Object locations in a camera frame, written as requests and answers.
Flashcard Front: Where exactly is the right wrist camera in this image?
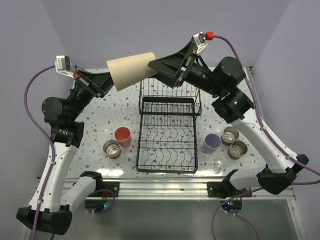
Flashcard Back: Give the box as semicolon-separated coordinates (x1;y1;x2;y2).
192;31;215;55

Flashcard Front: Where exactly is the aluminium mounting rail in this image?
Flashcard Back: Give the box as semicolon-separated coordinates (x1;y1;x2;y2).
61;174;296;201

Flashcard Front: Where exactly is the black wire dish rack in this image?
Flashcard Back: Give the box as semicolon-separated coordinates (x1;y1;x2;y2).
135;78;202;174

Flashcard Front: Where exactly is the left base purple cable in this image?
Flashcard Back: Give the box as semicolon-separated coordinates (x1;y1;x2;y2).
49;188;116;240

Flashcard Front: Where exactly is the near right steel cup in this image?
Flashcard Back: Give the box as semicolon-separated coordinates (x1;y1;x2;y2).
227;140;248;160

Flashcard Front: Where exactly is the far right steel cup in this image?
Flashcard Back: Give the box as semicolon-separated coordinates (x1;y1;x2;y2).
220;126;240;146

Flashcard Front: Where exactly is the steel cup cork base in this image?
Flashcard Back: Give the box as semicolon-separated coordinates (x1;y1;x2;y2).
103;139;122;159

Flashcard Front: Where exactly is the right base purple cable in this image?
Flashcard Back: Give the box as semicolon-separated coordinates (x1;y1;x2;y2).
211;187;260;240

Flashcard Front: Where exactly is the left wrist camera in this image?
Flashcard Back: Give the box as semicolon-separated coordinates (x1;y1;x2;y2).
55;55;75;78

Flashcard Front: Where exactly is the beige plastic cup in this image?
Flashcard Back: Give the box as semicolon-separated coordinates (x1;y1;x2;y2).
106;52;158;92

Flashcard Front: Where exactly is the clear glass cup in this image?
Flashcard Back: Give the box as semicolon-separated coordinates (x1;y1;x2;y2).
211;154;229;174

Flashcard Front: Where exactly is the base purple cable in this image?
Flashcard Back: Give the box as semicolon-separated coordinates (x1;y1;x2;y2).
49;188;116;240
211;187;260;240

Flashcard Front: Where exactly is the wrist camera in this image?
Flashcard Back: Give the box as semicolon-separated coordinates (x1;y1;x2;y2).
192;31;215;55
55;55;75;78

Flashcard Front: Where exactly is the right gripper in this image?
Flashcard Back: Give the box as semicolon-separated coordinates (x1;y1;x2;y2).
148;41;224;98

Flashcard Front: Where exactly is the steel cup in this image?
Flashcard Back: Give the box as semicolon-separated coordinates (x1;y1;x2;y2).
220;126;240;146
227;140;248;160

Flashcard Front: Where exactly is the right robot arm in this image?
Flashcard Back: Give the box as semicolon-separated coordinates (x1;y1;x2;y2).
148;32;309;198

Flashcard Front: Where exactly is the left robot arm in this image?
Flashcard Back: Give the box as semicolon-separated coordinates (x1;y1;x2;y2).
16;70;118;239

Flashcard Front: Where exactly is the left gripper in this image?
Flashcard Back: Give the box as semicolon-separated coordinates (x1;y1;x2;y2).
67;68;123;121

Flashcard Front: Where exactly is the red pink plastic cup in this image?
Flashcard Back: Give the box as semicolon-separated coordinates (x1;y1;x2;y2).
114;127;132;148

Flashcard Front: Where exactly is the purple plastic cup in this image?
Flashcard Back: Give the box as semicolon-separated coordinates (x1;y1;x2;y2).
203;133;222;154

